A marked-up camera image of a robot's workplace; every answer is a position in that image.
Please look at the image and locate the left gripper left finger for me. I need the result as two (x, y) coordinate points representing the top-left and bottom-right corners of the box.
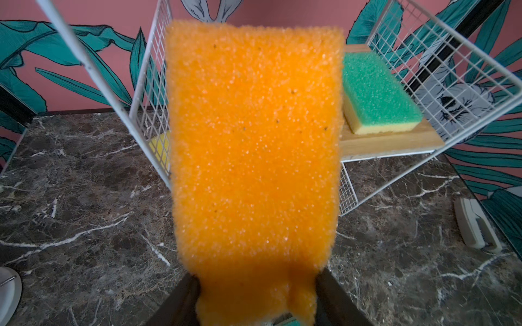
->
(145, 273), (200, 326)

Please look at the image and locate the beige plastic clip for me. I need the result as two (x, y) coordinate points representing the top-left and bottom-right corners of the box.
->
(454, 198), (502, 254)

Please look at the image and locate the black frame post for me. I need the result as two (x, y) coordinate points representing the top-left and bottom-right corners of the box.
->
(405, 0), (505, 95)
(0, 86), (37, 127)

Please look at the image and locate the orange sponge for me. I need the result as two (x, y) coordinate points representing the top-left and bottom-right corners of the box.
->
(165, 20), (345, 325)

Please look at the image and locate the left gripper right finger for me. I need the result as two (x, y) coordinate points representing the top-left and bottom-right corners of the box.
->
(315, 268), (372, 326)

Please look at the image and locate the green sponge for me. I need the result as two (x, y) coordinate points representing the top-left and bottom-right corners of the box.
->
(343, 52), (424, 135)
(273, 315), (300, 326)

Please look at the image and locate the white wire three-tier shelf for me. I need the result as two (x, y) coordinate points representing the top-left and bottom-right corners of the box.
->
(35, 0), (522, 217)

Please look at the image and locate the left black frame post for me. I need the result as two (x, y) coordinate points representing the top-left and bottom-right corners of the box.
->
(0, 86), (37, 127)

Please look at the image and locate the yellow sponge beside shelf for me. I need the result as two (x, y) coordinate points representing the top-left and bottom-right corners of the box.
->
(149, 131), (170, 173)

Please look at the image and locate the right black frame post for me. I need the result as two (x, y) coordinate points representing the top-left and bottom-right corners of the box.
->
(405, 0), (505, 95)

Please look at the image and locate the white round clock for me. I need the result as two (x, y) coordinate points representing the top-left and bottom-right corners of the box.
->
(0, 267), (23, 326)

